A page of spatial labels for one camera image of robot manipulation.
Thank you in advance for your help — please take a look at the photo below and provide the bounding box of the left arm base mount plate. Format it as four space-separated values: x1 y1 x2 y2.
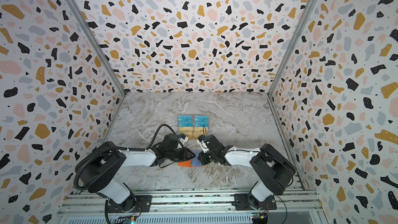
105 195 152 214

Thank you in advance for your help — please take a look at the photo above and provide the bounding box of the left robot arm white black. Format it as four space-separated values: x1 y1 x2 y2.
74 133 195 211

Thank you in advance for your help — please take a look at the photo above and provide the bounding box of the aluminium corner post right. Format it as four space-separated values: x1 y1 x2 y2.
267 0 318 97

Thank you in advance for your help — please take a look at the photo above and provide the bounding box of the orange card holder wallet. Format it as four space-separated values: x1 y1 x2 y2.
178 150 204 168

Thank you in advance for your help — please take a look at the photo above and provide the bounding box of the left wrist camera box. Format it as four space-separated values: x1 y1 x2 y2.
178 133 189 143

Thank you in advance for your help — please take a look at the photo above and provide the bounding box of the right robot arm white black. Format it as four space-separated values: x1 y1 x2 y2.
197 135 296 209

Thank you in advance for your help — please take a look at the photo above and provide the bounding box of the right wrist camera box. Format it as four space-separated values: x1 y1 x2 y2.
197 135 209 153

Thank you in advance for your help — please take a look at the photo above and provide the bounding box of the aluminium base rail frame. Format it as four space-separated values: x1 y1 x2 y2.
54 188 328 224

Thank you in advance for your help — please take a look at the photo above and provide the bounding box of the aluminium corner post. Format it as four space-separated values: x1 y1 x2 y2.
64 0 126 97
267 0 318 97

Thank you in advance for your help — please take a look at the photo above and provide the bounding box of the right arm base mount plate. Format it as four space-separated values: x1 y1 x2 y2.
232 193 277 211

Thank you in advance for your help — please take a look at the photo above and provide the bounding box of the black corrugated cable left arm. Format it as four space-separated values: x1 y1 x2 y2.
73 123 178 191

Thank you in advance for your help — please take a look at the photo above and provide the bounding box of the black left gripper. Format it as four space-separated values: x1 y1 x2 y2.
167 147 198 162

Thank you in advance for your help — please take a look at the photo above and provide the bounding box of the aluminium corner post left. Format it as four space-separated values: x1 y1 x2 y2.
64 0 126 97

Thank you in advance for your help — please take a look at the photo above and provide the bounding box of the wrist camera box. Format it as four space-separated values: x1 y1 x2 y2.
197 135 209 153
178 133 189 143

